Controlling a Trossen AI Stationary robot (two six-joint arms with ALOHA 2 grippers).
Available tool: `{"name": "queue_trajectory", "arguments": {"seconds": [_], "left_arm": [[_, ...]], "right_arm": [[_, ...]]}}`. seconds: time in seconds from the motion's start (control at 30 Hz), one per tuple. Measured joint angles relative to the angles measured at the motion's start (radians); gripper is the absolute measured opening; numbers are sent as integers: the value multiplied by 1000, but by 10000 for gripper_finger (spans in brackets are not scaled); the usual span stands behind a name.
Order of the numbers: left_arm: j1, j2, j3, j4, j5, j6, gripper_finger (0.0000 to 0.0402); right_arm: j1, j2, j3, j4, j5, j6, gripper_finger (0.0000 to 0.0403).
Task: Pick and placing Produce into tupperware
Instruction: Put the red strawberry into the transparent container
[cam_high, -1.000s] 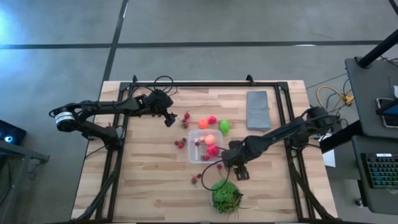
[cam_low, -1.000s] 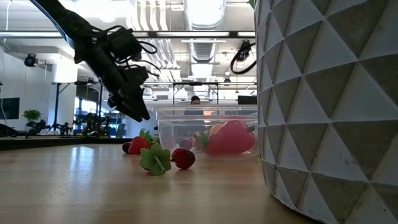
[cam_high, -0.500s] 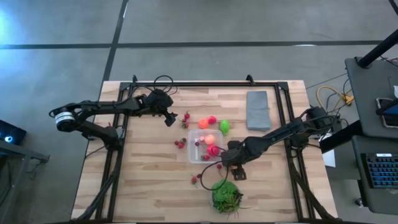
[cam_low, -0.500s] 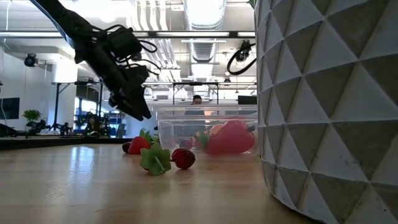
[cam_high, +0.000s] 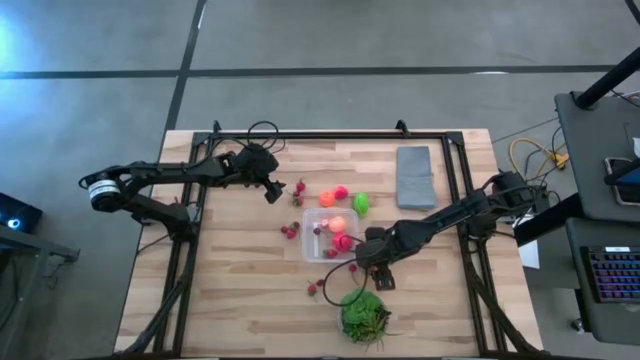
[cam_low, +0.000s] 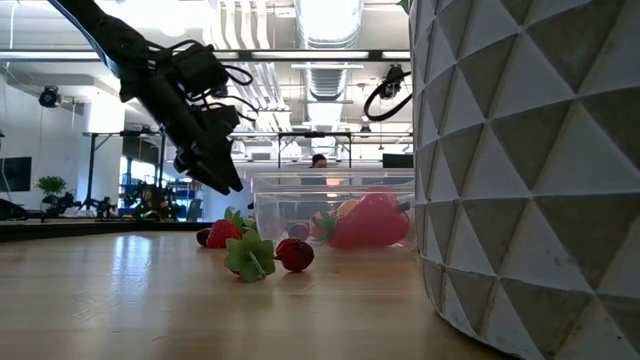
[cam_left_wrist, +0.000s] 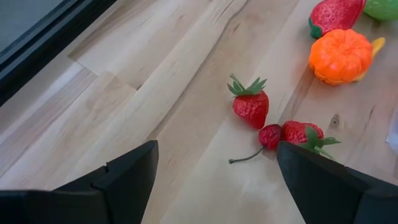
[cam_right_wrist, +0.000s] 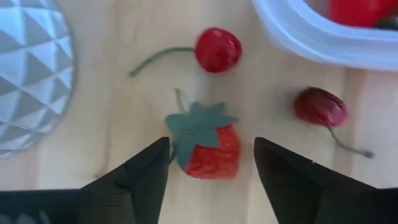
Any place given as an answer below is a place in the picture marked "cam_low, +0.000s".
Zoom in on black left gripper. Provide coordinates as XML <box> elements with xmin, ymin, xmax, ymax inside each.
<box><xmin>118</xmin><ymin>73</ymin><xmax>245</xmax><ymax>197</ymax></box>

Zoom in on clear plastic tupperware container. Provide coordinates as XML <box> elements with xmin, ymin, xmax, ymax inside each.
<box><xmin>247</xmin><ymin>170</ymin><xmax>419</xmax><ymax>257</ymax></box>

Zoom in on dark red raspberry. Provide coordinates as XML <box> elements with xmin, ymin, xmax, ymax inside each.
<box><xmin>274</xmin><ymin>237</ymin><xmax>316</xmax><ymax>274</ymax></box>

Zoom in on red toy bell pepper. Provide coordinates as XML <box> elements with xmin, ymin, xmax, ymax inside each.
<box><xmin>328</xmin><ymin>191</ymin><xmax>413</xmax><ymax>251</ymax></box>

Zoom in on background black robot arms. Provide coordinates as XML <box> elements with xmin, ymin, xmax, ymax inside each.
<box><xmin>94</xmin><ymin>179</ymin><xmax>181</xmax><ymax>221</ymax></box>

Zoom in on person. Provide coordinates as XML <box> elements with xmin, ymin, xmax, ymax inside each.
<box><xmin>299</xmin><ymin>153</ymin><xmax>335</xmax><ymax>187</ymax></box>

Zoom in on background green potted plant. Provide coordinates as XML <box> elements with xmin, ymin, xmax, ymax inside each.
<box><xmin>34</xmin><ymin>175</ymin><xmax>68</xmax><ymax>209</ymax></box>

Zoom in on black ceiling spotlight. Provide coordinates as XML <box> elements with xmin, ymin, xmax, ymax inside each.
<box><xmin>38</xmin><ymin>85</ymin><xmax>62</xmax><ymax>110</ymax></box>
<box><xmin>378</xmin><ymin>64</ymin><xmax>405</xmax><ymax>100</ymax></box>

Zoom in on black desk monitor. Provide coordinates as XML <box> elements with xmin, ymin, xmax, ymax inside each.
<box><xmin>382</xmin><ymin>153</ymin><xmax>415</xmax><ymax>170</ymax></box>

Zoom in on white geometric planter pot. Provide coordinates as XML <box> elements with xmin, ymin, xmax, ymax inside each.
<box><xmin>408</xmin><ymin>0</ymin><xmax>640</xmax><ymax>360</ymax></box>

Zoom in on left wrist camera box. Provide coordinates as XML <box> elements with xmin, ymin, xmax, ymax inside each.
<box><xmin>198</xmin><ymin>103</ymin><xmax>242</xmax><ymax>135</ymax></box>

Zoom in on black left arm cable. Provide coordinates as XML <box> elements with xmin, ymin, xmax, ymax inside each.
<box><xmin>144</xmin><ymin>39</ymin><xmax>261</xmax><ymax>124</ymax></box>

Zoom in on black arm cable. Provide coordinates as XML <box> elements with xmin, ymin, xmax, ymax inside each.
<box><xmin>144</xmin><ymin>39</ymin><xmax>261</xmax><ymax>124</ymax></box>
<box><xmin>363</xmin><ymin>69</ymin><xmax>414</xmax><ymax>123</ymax></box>

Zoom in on black background workstation frame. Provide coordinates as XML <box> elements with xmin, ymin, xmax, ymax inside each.
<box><xmin>82</xmin><ymin>130</ymin><xmax>166</xmax><ymax>211</ymax></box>
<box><xmin>277</xmin><ymin>131</ymin><xmax>353</xmax><ymax>170</ymax></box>

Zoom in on black aluminium table frame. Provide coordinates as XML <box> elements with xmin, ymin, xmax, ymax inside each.
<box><xmin>0</xmin><ymin>218</ymin><xmax>214</xmax><ymax>245</ymax></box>

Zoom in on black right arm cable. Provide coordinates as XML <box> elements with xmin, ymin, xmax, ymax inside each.
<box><xmin>363</xmin><ymin>69</ymin><xmax>414</xmax><ymax>123</ymax></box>

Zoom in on dark wall monitor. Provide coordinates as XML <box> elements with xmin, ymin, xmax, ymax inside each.
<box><xmin>0</xmin><ymin>156</ymin><xmax>33</xmax><ymax>193</ymax></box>

